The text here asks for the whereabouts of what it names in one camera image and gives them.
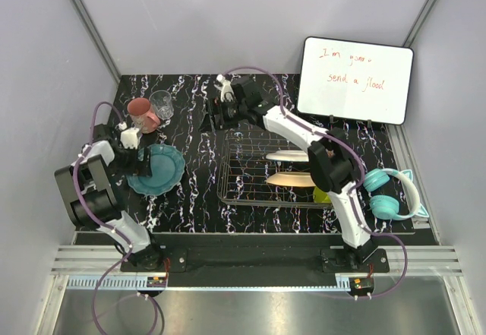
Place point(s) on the black wire dish rack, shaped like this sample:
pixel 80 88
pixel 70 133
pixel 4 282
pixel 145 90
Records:
pixel 244 169

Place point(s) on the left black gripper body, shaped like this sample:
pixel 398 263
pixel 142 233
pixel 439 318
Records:
pixel 124 163

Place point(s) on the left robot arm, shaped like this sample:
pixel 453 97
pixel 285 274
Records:
pixel 92 200

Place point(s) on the pink mug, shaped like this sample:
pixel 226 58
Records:
pixel 143 116

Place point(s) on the white watermelon pattern plate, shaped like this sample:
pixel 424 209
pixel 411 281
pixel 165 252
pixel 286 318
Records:
pixel 288 156

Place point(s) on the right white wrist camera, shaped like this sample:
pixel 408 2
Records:
pixel 224 87

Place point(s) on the grey slotted cable duct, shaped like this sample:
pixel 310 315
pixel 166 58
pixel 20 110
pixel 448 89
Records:
pixel 324 283

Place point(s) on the white whiteboard with red writing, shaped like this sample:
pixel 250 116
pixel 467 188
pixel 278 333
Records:
pixel 352 80

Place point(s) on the clear drinking glass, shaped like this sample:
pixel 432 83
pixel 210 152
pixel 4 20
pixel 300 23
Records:
pixel 161 101

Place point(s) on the black marble pattern mat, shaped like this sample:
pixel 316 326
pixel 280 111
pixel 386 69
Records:
pixel 193 204

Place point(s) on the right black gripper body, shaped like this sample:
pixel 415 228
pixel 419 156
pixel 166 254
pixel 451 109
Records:
pixel 231 113

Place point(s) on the orange bird plate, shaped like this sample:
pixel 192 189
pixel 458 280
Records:
pixel 291 179

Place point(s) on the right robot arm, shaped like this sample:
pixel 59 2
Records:
pixel 334 166

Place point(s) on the lime green bowl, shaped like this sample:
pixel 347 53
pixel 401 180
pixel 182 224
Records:
pixel 320 197

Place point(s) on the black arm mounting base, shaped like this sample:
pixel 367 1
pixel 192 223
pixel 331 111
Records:
pixel 322 253

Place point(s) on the teal scalloped plate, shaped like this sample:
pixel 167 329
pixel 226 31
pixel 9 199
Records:
pixel 167 166

